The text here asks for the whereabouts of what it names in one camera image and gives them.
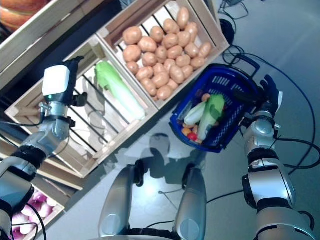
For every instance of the orange striped pumpkin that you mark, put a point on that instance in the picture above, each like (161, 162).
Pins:
(20, 12)

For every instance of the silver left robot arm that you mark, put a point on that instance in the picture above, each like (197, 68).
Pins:
(53, 130)

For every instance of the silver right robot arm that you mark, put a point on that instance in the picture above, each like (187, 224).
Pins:
(270, 180)

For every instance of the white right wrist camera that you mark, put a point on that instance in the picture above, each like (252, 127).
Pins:
(280, 100)

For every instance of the wooden display stand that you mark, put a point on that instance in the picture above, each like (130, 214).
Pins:
(67, 180)

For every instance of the orange fruit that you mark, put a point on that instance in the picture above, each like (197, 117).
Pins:
(186, 130)

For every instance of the wooden potato crate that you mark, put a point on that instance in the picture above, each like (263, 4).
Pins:
(130, 17)

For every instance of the wooden onion crate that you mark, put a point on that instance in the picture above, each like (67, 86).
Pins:
(56, 208)

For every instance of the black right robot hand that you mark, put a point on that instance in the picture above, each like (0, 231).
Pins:
(271, 97)

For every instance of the brown potato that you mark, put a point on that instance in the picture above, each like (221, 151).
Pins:
(183, 16)
(170, 40)
(132, 53)
(132, 67)
(183, 60)
(175, 52)
(197, 62)
(157, 33)
(144, 73)
(205, 49)
(170, 64)
(148, 86)
(132, 34)
(171, 26)
(159, 68)
(192, 30)
(187, 71)
(160, 79)
(184, 38)
(149, 59)
(172, 84)
(147, 44)
(177, 73)
(192, 50)
(164, 92)
(161, 52)

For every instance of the wooden pumpkin crate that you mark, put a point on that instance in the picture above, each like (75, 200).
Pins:
(50, 30)

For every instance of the red tomato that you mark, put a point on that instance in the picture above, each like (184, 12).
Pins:
(192, 136)

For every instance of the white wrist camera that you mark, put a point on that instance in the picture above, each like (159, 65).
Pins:
(280, 100)
(55, 80)

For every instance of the black left robot foot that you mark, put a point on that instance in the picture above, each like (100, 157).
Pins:
(140, 172)

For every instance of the blue plastic shopping basket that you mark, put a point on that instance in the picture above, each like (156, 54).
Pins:
(217, 146)

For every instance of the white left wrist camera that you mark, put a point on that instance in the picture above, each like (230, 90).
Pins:
(55, 80)

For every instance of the wooden cabbage crate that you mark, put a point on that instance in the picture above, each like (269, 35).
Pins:
(82, 160)

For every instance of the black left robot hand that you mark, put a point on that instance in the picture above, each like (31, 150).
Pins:
(72, 82)

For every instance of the silver grey left robot leg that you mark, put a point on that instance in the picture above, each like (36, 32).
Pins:
(115, 205)

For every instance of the grey robot torso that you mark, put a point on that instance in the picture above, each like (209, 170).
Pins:
(150, 236)

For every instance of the small orange carrot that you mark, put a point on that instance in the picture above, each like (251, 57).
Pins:
(206, 97)

